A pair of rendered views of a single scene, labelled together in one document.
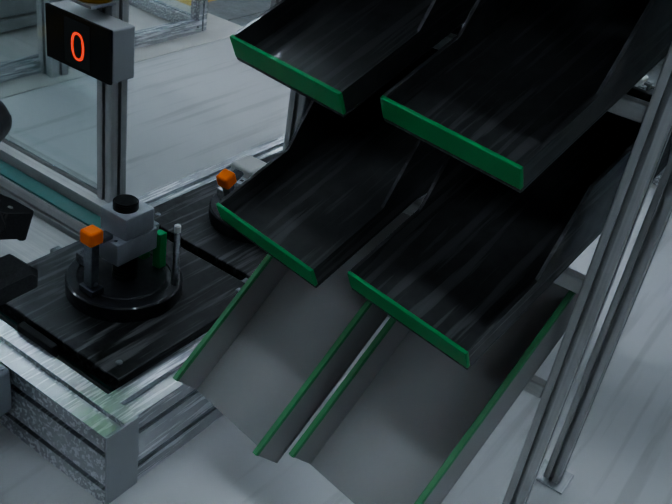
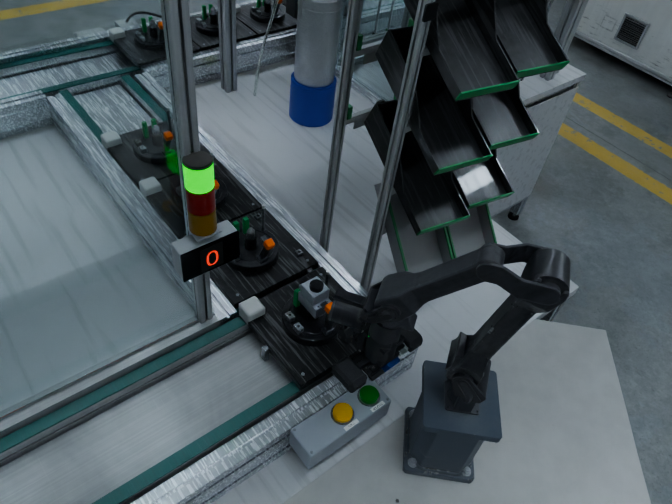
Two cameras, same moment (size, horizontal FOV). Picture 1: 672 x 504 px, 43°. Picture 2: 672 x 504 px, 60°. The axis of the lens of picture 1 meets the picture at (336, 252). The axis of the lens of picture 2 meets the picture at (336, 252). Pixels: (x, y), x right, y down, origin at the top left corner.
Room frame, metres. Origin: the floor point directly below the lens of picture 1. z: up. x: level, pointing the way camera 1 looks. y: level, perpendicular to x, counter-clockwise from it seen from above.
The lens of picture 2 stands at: (0.61, 1.01, 2.01)
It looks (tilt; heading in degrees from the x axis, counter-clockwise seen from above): 46 degrees down; 285
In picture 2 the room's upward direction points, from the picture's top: 9 degrees clockwise
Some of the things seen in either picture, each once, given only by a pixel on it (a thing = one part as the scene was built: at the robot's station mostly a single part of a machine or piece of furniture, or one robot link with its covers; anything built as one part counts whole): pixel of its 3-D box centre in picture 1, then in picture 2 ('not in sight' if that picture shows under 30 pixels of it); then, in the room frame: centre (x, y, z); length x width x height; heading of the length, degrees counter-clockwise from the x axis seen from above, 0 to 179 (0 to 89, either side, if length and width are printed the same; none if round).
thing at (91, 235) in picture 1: (96, 255); (327, 314); (0.81, 0.27, 1.04); 0.04 x 0.02 x 0.08; 150
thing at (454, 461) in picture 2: not in sight; (448, 422); (0.50, 0.36, 0.96); 0.15 x 0.15 x 0.20; 15
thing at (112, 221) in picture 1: (131, 222); (312, 291); (0.86, 0.25, 1.06); 0.08 x 0.04 x 0.07; 150
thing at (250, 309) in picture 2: not in sight; (251, 310); (0.98, 0.29, 0.97); 0.05 x 0.05 x 0.04; 60
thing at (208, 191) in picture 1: (260, 193); (250, 239); (1.07, 0.12, 1.01); 0.24 x 0.24 x 0.13; 60
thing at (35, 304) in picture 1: (124, 293); (312, 323); (0.85, 0.25, 0.96); 0.24 x 0.24 x 0.02; 60
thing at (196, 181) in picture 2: not in sight; (198, 173); (1.05, 0.36, 1.38); 0.05 x 0.05 x 0.05
